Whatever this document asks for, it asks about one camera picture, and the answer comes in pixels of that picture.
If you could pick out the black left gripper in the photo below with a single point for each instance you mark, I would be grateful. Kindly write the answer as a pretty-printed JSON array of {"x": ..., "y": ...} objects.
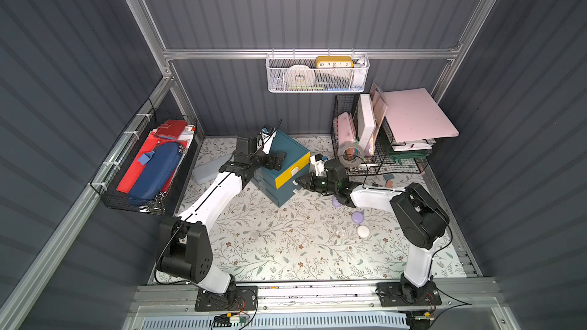
[{"x": 277, "y": 160}]

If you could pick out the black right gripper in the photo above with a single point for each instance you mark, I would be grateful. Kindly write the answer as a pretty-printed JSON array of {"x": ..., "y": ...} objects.
[{"x": 309, "y": 181}]

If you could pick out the yellow drawer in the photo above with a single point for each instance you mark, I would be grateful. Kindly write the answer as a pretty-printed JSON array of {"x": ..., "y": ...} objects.
[{"x": 293, "y": 164}]

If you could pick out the purple earphone case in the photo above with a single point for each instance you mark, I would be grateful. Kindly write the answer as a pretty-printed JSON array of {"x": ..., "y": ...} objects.
[
  {"x": 336, "y": 203},
  {"x": 358, "y": 218}
]

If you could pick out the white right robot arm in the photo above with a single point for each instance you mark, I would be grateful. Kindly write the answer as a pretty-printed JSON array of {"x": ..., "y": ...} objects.
[{"x": 420, "y": 217}]

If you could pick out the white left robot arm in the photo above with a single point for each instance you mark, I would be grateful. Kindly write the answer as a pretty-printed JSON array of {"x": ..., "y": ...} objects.
[{"x": 185, "y": 250}]

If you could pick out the teal drawer cabinet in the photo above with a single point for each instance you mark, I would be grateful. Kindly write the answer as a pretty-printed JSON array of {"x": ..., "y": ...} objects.
[{"x": 264, "y": 178}]

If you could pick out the clear packing tape roll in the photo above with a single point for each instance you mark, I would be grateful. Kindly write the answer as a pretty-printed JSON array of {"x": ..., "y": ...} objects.
[{"x": 350, "y": 154}]

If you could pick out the translucent white plastic box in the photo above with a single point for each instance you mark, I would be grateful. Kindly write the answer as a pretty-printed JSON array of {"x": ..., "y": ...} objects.
[{"x": 209, "y": 170}]

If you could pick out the pink notebook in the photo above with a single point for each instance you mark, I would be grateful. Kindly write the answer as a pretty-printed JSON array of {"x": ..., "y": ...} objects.
[{"x": 346, "y": 130}]

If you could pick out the white earphone case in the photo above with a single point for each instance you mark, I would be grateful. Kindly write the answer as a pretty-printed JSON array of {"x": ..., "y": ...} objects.
[{"x": 363, "y": 231}]

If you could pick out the white book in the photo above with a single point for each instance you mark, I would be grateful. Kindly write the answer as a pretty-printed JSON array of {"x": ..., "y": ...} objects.
[{"x": 365, "y": 124}]

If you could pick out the red folder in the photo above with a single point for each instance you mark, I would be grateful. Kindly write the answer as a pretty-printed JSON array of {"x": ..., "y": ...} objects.
[{"x": 171, "y": 131}]

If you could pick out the blue pencil pouch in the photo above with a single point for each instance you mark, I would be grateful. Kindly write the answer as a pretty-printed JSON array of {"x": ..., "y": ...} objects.
[{"x": 164, "y": 161}]

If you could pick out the white tape roll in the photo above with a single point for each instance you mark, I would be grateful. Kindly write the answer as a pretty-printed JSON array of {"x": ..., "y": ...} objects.
[{"x": 299, "y": 76}]

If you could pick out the pink foam board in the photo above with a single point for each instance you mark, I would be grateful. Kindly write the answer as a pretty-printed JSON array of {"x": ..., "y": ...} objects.
[{"x": 413, "y": 115}]

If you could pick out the yellow clock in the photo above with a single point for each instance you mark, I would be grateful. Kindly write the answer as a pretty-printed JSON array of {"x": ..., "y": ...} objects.
[{"x": 334, "y": 62}]

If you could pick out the black wire desk rack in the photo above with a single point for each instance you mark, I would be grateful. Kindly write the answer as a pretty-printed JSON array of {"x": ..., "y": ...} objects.
[{"x": 384, "y": 160}]

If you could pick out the white wire wall basket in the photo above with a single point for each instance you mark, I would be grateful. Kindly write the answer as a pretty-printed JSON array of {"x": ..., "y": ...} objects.
[{"x": 326, "y": 80}]

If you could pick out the black wire side basket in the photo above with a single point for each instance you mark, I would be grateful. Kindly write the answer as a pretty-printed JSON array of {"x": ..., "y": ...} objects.
[{"x": 106, "y": 180}]

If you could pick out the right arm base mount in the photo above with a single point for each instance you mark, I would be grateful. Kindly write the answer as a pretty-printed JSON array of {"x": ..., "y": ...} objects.
[{"x": 406, "y": 294}]

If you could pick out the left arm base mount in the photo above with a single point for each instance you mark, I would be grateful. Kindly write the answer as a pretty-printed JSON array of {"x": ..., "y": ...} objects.
[{"x": 234, "y": 300}]

